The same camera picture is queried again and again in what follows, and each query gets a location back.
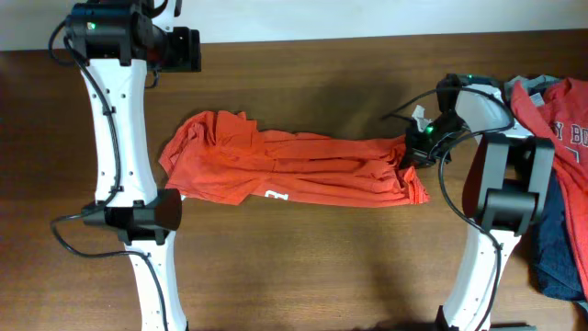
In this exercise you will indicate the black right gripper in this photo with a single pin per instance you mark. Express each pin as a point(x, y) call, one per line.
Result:
point(418, 154)

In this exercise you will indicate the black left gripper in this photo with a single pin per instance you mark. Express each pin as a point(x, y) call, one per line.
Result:
point(189, 54)

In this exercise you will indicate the orange red t-shirt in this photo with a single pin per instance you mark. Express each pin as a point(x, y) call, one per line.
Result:
point(224, 158)

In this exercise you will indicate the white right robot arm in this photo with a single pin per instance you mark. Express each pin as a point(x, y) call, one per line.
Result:
point(504, 192)

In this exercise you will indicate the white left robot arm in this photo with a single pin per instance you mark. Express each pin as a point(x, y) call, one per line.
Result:
point(116, 45)

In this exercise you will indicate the grey garment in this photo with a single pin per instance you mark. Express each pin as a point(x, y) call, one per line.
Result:
point(533, 86)

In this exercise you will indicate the red printed t-shirt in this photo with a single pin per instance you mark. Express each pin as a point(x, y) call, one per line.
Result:
point(560, 114)

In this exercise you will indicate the navy blue garment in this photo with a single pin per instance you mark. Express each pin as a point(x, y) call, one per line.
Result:
point(553, 262)

